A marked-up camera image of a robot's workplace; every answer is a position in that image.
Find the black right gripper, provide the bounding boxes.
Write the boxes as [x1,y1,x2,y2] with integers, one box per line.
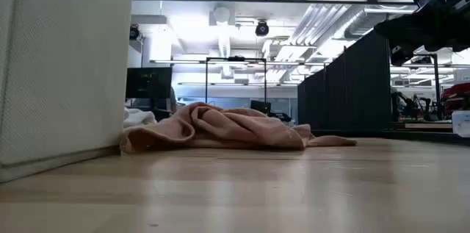
[374,0,470,67]

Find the terracotta pink towel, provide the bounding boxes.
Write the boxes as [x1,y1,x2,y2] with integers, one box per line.
[119,101,358,154]

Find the white plaid towel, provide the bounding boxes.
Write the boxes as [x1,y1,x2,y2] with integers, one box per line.
[123,107,158,129]

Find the beige fabric storage box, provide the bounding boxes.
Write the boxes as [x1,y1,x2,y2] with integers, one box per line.
[0,0,135,184]

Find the black background robot arms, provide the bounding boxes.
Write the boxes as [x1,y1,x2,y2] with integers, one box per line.
[391,91,440,122]

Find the black room partition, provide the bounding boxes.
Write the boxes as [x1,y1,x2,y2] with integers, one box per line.
[297,29,392,133]

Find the red bin stack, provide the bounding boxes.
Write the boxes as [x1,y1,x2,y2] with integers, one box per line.
[441,82,470,111]

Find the small white box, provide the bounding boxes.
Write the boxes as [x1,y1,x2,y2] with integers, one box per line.
[452,110,470,138]

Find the small black monitor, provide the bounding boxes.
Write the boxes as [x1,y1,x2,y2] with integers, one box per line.
[250,99,272,115]

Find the black computer monitor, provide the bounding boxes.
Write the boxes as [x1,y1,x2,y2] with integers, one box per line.
[126,67,173,100]

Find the silver ceiling air duct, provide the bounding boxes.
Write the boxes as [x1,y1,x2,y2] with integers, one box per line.
[343,0,418,41]

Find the black post rig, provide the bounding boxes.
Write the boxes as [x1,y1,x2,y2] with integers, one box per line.
[411,52,441,120]

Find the thin black metal stand frame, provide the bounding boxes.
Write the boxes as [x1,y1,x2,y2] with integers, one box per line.
[204,55,268,115]

